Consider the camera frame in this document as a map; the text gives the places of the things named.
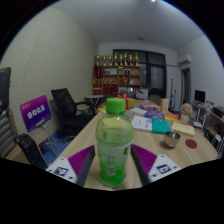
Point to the yellow gift box red ribbon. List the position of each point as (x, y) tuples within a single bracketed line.
[(130, 103)]

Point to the white wall air conditioner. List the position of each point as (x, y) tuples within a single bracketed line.
[(185, 60)]

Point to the small round side table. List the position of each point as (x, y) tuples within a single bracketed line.
[(93, 98)]

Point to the striped chair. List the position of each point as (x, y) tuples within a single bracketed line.
[(6, 136)]

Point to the orange upright card box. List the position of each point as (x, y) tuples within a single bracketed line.
[(164, 105)]

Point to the black framed glass door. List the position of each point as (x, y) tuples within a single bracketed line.
[(155, 75)]

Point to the black bag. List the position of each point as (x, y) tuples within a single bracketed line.
[(30, 150)]

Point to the pale yellow envelope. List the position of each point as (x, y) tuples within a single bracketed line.
[(182, 128)]

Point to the purple sign board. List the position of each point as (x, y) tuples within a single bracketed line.
[(35, 113)]

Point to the orange book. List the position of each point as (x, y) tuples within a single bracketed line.
[(171, 116)]

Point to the black computer monitor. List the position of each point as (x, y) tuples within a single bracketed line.
[(200, 96)]

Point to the wooden shelf unit with trophies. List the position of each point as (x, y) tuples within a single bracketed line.
[(116, 78)]

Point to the black tripod stand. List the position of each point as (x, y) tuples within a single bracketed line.
[(172, 93)]

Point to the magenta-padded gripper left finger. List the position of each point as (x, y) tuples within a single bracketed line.
[(63, 168)]

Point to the long white-legged desk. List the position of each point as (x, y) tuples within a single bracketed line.
[(213, 115)]

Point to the black office chair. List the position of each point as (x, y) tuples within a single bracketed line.
[(65, 103)]

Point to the small metal cup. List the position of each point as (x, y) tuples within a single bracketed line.
[(172, 138)]

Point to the blue book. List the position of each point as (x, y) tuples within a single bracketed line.
[(154, 115)]

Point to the teal book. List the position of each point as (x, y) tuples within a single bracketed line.
[(161, 126)]

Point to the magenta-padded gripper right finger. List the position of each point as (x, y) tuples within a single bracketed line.
[(163, 166)]

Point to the white book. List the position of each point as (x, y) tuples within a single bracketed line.
[(141, 123)]

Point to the grey chair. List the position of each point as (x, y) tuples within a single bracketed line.
[(154, 99)]

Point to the green-capped clear drink bottle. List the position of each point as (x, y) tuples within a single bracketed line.
[(115, 143)]

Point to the pink flat box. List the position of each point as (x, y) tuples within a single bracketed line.
[(148, 107)]

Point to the pink flowers in white pot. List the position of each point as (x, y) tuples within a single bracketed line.
[(186, 110)]

